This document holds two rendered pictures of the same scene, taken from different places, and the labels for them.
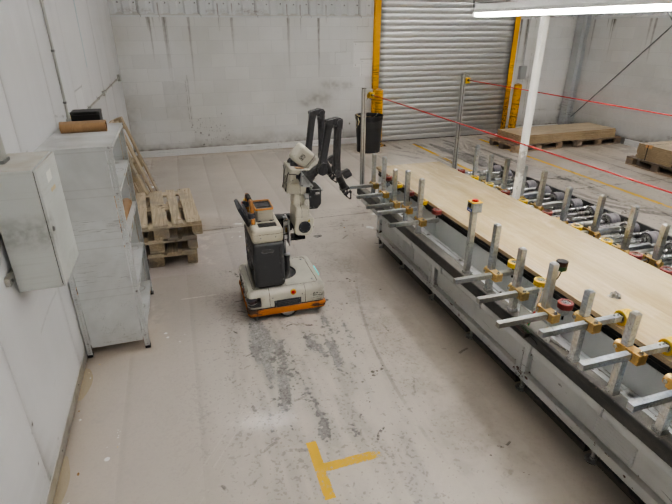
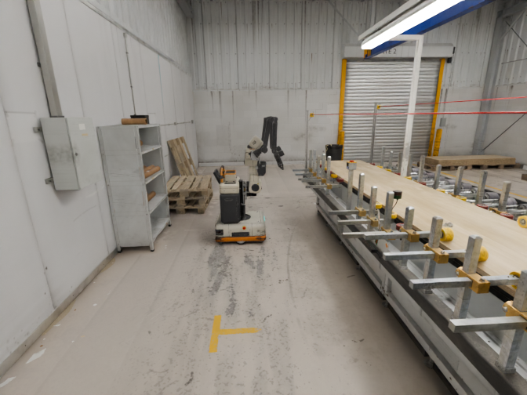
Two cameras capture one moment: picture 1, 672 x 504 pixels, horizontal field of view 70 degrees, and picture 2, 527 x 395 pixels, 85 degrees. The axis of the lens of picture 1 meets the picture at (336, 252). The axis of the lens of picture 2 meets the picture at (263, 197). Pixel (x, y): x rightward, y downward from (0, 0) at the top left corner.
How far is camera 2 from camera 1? 99 cm
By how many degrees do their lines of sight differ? 16
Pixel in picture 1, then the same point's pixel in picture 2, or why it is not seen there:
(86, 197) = (121, 154)
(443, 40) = (386, 102)
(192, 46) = (234, 106)
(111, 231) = (134, 175)
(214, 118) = (242, 146)
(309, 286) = (255, 226)
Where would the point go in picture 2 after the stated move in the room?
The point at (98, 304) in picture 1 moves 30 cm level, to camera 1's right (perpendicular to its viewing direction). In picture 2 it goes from (125, 219) to (147, 222)
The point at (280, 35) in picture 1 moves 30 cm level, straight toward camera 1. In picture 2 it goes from (283, 99) to (282, 99)
